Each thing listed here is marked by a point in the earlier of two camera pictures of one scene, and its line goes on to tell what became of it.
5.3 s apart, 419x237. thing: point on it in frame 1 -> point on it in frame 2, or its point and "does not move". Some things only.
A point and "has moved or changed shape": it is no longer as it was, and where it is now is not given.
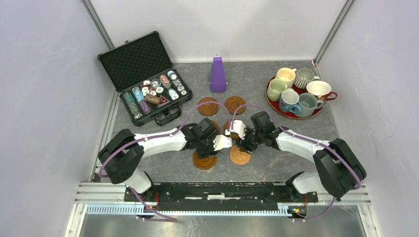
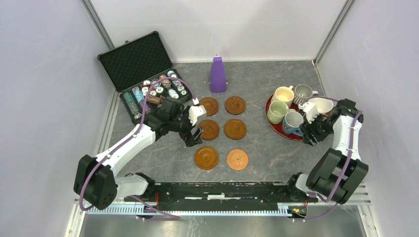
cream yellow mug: [287, 74] -> [284, 94]
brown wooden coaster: [208, 109] does not move
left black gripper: [210, 152] -> [191, 140]
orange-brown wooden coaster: [206, 163] does not move
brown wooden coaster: [233, 102] does not move
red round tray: [275, 105] has moved or changed shape
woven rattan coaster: [238, 156] has moved or changed shape
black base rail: [257, 196] does not move
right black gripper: [243, 143] -> [308, 128]
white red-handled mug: [321, 90] -> [323, 105]
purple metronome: [218, 81] does not move
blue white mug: [288, 101] -> [292, 121]
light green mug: [275, 88] -> [276, 111]
